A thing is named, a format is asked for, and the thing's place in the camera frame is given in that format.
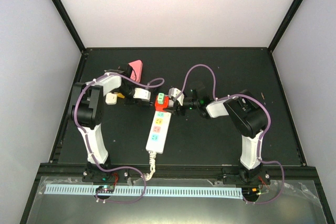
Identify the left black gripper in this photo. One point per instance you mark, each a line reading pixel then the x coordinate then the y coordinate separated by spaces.
pixel 136 102

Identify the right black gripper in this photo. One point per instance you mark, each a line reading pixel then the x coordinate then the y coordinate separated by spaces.
pixel 174 109

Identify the red cube socket adapter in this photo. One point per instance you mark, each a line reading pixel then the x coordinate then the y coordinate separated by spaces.
pixel 161 106

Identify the green white plug adapter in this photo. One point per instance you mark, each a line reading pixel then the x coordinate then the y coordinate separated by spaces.
pixel 160 98

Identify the yellow cube socket adapter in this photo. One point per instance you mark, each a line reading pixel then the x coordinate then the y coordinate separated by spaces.
pixel 120 95

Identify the pink triangular power strip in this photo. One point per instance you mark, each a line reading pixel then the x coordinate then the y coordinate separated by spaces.
pixel 136 70

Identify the white long power strip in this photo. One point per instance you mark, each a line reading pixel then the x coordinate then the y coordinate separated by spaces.
pixel 158 132

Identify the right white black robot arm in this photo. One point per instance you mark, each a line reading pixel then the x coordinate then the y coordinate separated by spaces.
pixel 248 117

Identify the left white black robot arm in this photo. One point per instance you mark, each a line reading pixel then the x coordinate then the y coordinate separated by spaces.
pixel 86 109

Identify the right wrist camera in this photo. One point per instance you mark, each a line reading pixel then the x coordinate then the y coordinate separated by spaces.
pixel 176 95

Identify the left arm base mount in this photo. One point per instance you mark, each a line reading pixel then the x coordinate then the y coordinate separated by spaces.
pixel 96 176

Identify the white slotted cable duct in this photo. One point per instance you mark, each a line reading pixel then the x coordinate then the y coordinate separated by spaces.
pixel 149 191

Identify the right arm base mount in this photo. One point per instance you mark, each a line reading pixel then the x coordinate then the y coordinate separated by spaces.
pixel 240 175

